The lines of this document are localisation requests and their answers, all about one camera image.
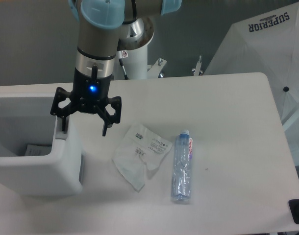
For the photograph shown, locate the clear blue plastic bottle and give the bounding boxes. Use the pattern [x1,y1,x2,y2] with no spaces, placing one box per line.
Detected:
[171,130,193,204]

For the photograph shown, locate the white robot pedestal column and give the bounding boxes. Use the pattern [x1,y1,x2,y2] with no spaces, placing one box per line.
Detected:
[113,46,148,80]

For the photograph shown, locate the paper inside trash can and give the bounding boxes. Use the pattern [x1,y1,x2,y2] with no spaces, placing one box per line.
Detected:
[25,144,51,156]

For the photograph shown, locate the white push-top trash can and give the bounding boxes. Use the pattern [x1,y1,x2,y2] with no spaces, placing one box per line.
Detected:
[0,93,84,196]

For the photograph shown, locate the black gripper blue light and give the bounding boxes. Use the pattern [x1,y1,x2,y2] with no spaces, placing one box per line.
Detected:
[50,68,122,136]

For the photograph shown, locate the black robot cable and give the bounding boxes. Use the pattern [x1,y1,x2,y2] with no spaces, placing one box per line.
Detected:
[118,50,129,80]

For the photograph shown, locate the white umbrella with navy text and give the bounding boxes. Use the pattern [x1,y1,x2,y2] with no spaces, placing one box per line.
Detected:
[205,2,299,122]

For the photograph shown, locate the white metal base frame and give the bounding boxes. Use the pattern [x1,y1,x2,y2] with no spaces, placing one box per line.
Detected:
[147,55,204,79]

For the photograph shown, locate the crumpled white plastic bag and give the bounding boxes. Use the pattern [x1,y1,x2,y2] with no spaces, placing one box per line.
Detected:
[112,123,173,192]

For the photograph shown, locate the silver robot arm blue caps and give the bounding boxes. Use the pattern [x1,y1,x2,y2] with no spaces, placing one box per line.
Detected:
[50,0,182,136]

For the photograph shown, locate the black device at table edge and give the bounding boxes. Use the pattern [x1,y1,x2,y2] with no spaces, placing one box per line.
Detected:
[288,199,299,224]

